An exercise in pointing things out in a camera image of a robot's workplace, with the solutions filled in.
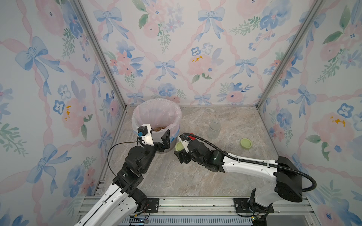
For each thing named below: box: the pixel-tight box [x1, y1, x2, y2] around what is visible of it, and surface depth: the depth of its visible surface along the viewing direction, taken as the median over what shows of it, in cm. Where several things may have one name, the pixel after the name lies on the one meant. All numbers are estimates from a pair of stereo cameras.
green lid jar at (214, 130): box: [207, 121, 222, 139], surface depth 100 cm
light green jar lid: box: [239, 137, 253, 149], surface depth 100 cm
